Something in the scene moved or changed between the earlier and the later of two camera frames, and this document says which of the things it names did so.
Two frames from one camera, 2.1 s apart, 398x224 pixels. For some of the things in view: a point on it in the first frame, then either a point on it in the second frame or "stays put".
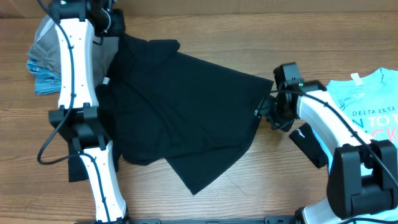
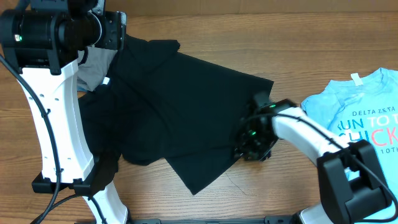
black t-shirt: [162, 107] stays put
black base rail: [272, 219] stays put
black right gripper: [268, 109] → [249, 149]
